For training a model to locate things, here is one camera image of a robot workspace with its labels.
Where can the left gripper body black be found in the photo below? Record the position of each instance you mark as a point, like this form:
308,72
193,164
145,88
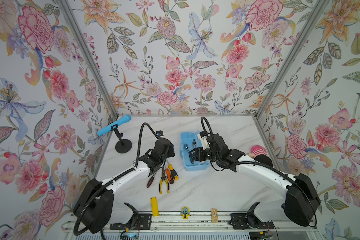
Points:
170,152

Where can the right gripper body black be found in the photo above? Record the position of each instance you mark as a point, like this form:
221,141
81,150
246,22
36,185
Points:
203,155

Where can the light blue plastic toolbox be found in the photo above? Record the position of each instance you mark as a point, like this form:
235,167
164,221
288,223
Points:
187,138

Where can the dark red handled pliers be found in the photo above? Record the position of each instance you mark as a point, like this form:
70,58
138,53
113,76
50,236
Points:
150,182

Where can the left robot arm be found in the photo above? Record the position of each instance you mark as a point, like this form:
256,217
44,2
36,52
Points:
97,206

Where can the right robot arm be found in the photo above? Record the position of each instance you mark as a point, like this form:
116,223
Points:
299,199

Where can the black microphone stand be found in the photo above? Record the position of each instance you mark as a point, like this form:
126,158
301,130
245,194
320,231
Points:
123,145

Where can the blue toy microphone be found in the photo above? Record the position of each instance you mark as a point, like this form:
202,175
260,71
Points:
110,127

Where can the pink striped sock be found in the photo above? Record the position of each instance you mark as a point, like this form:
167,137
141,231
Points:
257,151

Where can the tree sticker badge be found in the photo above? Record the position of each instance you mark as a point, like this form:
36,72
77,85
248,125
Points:
185,212

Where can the yellow rectangular block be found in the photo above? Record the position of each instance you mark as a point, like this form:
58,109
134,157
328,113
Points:
155,208

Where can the small wooden tag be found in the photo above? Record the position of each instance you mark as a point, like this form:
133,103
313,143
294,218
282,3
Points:
214,216

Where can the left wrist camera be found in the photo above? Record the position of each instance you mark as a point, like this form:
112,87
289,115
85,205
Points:
160,134

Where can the yellow handled pliers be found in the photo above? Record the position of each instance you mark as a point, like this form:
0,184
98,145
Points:
164,181

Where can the orange handled screwdriver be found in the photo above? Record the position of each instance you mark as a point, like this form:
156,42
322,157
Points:
169,176

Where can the aluminium front rail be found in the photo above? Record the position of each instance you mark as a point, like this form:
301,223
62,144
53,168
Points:
202,222

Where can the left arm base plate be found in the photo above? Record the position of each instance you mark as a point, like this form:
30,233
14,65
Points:
126,217

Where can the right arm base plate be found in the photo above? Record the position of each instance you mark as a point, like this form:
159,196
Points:
247,220

